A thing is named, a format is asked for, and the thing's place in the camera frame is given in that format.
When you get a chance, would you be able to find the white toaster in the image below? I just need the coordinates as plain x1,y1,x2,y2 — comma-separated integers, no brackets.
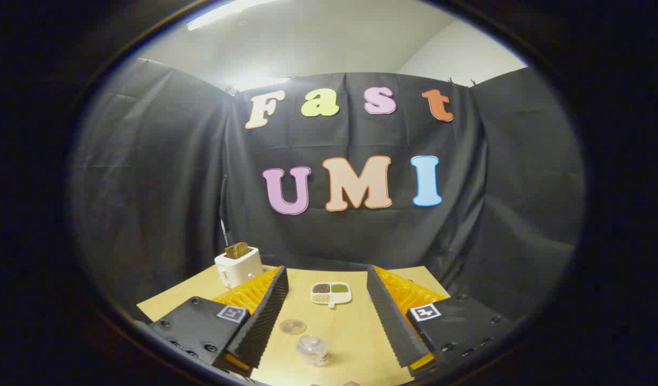
215,247,264,289

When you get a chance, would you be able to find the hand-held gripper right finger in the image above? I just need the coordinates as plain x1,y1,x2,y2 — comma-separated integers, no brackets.
366,264,517,378

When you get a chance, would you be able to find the wooden table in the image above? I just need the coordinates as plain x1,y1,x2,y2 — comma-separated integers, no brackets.
137,264,452,386

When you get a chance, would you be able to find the black backdrop cloth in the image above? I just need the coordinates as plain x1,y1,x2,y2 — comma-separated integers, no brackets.
69,58,586,322

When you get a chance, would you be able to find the white divided condiment dish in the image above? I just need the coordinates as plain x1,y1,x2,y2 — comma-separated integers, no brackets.
310,282,353,309

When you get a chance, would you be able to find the clear plastic juice bottle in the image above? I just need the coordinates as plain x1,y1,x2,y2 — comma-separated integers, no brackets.
297,335,330,368

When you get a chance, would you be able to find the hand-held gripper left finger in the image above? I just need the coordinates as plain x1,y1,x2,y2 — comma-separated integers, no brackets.
146,265,290,376

